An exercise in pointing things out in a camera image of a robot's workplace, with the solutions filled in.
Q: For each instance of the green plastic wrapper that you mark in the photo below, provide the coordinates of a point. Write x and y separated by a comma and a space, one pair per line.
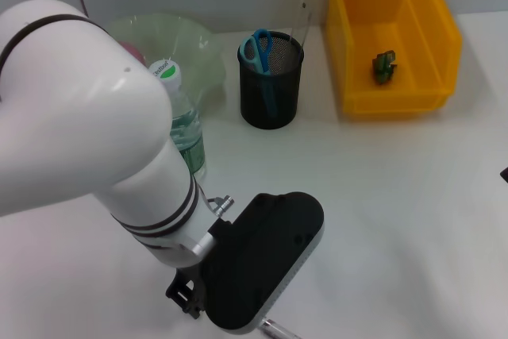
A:
383, 67

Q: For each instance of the clear green-label water bottle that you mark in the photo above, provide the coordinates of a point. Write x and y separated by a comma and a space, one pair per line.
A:
190, 132

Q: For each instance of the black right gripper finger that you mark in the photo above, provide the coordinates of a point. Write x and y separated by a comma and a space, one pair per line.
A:
505, 174

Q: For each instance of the blue scissors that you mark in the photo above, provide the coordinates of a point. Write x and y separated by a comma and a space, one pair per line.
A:
262, 61

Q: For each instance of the yellow plastic bin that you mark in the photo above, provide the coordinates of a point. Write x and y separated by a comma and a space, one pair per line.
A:
357, 17

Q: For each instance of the black mesh pen holder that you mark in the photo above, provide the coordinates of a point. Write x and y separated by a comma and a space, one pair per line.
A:
285, 93

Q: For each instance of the clear plastic ruler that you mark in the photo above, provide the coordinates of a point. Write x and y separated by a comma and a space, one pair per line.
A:
301, 21

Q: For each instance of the grey ballpoint pen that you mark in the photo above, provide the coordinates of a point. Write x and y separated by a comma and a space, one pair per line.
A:
278, 329

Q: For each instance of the pink peach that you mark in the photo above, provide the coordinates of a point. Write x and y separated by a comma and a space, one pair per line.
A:
135, 53

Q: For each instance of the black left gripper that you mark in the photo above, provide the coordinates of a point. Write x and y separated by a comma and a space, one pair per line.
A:
195, 287

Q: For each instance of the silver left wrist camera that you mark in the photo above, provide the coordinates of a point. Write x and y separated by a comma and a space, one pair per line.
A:
258, 267

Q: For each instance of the green glass fruit plate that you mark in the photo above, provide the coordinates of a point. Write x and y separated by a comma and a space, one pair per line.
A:
194, 49

